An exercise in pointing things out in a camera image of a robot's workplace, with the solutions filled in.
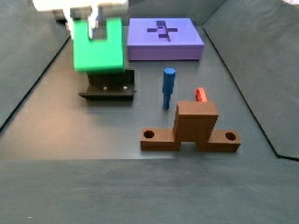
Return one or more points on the red small peg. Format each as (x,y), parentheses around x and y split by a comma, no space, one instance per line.
(200,95)

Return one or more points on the brown T-shaped block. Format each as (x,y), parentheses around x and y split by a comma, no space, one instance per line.
(193,127)

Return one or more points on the green U-shaped block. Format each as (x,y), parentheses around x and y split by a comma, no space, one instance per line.
(97,55)

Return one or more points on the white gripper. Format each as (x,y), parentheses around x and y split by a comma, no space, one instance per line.
(86,9)

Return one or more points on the blue hexagonal peg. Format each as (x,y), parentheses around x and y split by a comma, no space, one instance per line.
(168,78)

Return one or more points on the purple board with cross slot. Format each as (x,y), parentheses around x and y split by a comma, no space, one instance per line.
(162,39)

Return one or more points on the black fixture bracket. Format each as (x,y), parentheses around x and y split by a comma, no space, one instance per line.
(110,86)

